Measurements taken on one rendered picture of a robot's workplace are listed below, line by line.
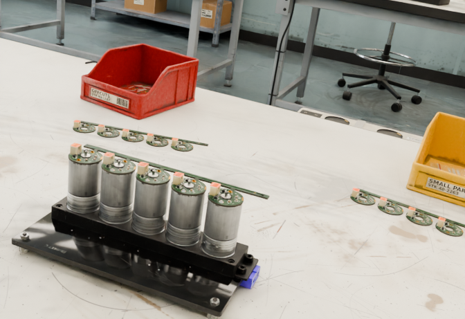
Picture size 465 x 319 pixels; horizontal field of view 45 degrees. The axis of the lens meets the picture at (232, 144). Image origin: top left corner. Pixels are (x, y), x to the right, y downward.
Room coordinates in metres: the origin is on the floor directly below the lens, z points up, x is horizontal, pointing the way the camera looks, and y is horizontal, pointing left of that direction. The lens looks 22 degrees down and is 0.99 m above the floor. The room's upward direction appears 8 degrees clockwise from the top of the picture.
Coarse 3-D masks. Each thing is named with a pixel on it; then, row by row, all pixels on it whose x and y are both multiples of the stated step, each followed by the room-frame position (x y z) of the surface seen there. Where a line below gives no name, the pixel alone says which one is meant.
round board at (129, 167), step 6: (102, 162) 0.37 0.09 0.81; (114, 162) 0.38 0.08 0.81; (120, 162) 0.38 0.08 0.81; (132, 162) 0.38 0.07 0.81; (102, 168) 0.36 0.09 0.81; (108, 168) 0.37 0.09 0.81; (114, 168) 0.37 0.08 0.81; (120, 168) 0.37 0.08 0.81; (126, 168) 0.37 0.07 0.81; (132, 168) 0.37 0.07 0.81; (120, 174) 0.36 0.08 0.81
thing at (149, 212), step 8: (152, 176) 0.36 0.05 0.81; (136, 184) 0.36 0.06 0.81; (144, 184) 0.35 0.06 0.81; (168, 184) 0.36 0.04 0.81; (136, 192) 0.36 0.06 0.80; (144, 192) 0.35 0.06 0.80; (152, 192) 0.35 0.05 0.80; (160, 192) 0.35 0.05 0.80; (168, 192) 0.36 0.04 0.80; (136, 200) 0.36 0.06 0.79; (144, 200) 0.35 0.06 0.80; (152, 200) 0.35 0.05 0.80; (160, 200) 0.36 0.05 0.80; (136, 208) 0.36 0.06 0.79; (144, 208) 0.35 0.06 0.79; (152, 208) 0.35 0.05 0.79; (160, 208) 0.36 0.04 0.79; (136, 216) 0.35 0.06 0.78; (144, 216) 0.35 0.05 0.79; (152, 216) 0.35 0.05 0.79; (160, 216) 0.36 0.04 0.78; (136, 224) 0.35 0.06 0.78; (144, 224) 0.35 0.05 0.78; (152, 224) 0.35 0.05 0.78; (160, 224) 0.36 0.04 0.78; (144, 232) 0.35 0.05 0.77; (152, 232) 0.35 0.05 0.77; (160, 232) 0.36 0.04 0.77
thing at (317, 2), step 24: (312, 0) 2.68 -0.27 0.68; (336, 0) 2.65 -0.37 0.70; (360, 0) 2.58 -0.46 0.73; (384, 0) 2.55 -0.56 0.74; (408, 0) 2.64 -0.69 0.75; (456, 0) 3.01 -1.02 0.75; (312, 24) 3.28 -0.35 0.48; (408, 24) 2.54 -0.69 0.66; (432, 24) 2.51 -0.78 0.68; (456, 24) 2.48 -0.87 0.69; (312, 48) 3.30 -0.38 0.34
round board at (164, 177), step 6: (150, 168) 0.38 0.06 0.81; (138, 174) 0.36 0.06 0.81; (144, 174) 0.36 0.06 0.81; (162, 174) 0.37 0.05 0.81; (168, 174) 0.37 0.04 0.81; (138, 180) 0.36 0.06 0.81; (144, 180) 0.36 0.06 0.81; (150, 180) 0.36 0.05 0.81; (156, 180) 0.36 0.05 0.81; (162, 180) 0.36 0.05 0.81; (168, 180) 0.36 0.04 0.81
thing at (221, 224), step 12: (216, 216) 0.34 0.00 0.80; (228, 216) 0.34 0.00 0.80; (240, 216) 0.35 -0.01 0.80; (204, 228) 0.34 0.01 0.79; (216, 228) 0.34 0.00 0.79; (228, 228) 0.34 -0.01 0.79; (204, 240) 0.34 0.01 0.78; (216, 240) 0.34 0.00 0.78; (228, 240) 0.34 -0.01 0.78; (204, 252) 0.34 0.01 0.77; (216, 252) 0.34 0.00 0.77; (228, 252) 0.34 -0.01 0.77
